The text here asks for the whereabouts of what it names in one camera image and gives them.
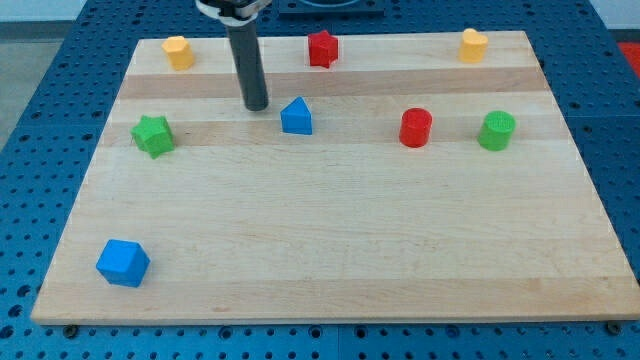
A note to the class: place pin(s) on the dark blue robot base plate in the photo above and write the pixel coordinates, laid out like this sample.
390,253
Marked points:
288,8

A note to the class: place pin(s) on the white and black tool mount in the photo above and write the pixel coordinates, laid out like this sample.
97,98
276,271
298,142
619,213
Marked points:
232,12

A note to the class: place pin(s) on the blue cube block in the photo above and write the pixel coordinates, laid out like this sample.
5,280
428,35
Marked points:
123,263

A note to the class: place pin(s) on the yellow hexagon block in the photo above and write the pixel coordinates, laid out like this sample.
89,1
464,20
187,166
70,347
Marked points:
178,52

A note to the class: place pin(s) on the blue triangle block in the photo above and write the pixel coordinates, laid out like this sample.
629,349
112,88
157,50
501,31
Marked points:
296,118

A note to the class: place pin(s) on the red cylinder block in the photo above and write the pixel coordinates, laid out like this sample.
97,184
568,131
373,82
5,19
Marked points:
415,127

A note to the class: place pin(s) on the light wooden board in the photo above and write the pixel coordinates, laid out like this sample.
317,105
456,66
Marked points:
246,224

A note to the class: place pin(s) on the green star block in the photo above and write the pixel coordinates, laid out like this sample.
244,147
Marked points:
153,135

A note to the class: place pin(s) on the green cylinder block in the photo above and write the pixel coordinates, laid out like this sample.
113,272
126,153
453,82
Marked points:
496,130

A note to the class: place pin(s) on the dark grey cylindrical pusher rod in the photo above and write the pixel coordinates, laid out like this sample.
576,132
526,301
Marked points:
249,68

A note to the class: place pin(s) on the red star block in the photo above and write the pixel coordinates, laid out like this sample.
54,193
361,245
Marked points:
323,49

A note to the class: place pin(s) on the yellow heart block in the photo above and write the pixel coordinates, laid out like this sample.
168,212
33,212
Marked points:
473,46

